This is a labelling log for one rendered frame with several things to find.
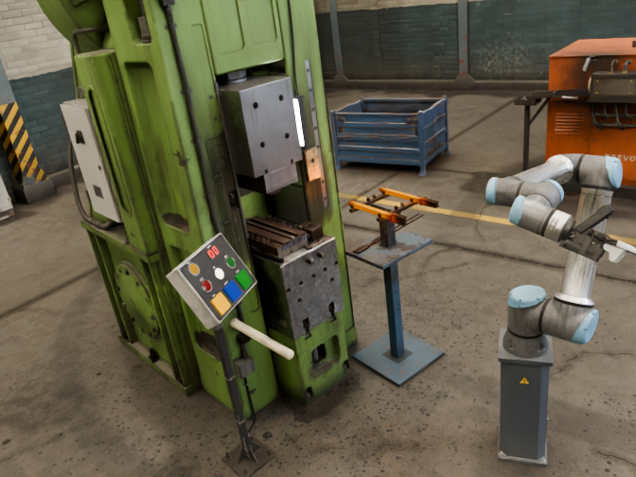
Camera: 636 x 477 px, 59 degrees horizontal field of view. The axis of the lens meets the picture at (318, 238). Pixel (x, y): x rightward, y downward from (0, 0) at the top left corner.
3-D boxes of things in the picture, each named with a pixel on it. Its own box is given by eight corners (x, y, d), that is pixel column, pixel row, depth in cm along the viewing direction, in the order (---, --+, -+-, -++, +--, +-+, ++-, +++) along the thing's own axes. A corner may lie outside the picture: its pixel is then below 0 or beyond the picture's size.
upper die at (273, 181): (298, 181, 277) (295, 162, 273) (267, 194, 265) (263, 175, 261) (247, 168, 306) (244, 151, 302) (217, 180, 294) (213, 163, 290)
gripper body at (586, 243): (600, 263, 163) (560, 246, 169) (614, 237, 162) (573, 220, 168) (598, 262, 157) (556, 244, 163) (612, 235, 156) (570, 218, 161)
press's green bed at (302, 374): (352, 374, 335) (344, 308, 315) (307, 409, 313) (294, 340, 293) (291, 341, 373) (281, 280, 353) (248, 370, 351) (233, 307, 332)
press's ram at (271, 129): (315, 154, 280) (304, 73, 264) (255, 178, 258) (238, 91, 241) (263, 145, 310) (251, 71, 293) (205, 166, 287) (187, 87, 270)
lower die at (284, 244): (308, 244, 292) (306, 230, 288) (278, 259, 280) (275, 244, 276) (258, 227, 321) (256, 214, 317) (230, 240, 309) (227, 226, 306)
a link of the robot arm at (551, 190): (531, 175, 184) (515, 190, 176) (567, 179, 176) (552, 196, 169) (531, 201, 188) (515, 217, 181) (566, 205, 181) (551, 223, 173)
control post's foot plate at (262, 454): (278, 454, 285) (275, 441, 281) (243, 482, 272) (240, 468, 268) (253, 434, 300) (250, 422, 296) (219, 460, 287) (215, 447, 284)
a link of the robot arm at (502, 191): (557, 150, 233) (483, 175, 185) (589, 152, 225) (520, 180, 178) (554, 177, 237) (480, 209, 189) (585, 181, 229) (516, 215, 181)
